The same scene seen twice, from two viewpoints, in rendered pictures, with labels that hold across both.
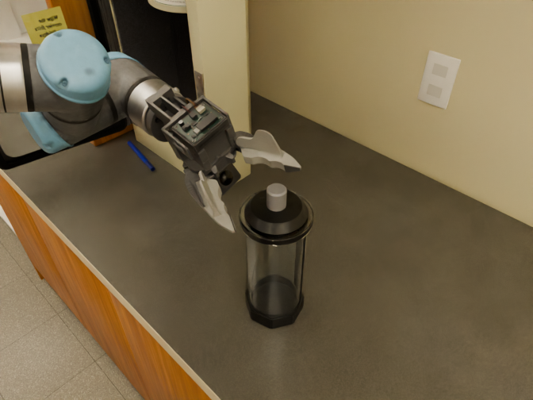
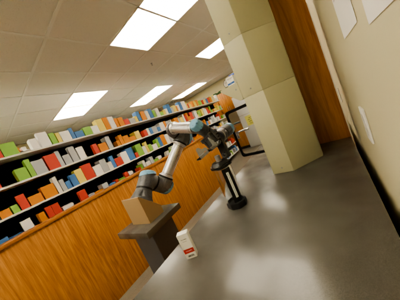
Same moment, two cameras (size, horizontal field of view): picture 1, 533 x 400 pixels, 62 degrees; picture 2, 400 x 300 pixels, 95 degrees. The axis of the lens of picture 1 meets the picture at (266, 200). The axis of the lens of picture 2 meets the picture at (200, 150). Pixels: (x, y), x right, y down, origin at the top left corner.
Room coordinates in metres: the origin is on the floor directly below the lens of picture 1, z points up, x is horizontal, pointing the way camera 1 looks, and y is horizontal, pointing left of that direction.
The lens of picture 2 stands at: (0.30, -0.87, 1.37)
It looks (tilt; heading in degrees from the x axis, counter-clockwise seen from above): 7 degrees down; 83
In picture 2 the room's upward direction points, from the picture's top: 24 degrees counter-clockwise
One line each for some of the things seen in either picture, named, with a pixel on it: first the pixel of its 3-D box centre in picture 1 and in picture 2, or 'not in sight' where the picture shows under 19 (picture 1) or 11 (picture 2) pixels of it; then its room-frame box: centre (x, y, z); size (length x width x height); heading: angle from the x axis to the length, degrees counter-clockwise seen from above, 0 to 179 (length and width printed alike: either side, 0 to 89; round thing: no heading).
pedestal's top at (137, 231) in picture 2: not in sight; (150, 219); (-0.06, 0.40, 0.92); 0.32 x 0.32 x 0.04; 48
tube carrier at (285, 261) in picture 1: (275, 260); (228, 183); (0.47, -0.01, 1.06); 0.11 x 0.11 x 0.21
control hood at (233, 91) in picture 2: not in sight; (241, 92); (0.83, 0.27, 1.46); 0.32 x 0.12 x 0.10; 46
